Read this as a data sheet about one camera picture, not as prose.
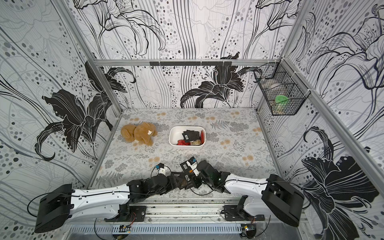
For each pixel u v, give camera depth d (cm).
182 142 96
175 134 102
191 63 94
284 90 78
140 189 60
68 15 72
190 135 98
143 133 92
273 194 42
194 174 72
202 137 96
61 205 47
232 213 70
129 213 66
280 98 79
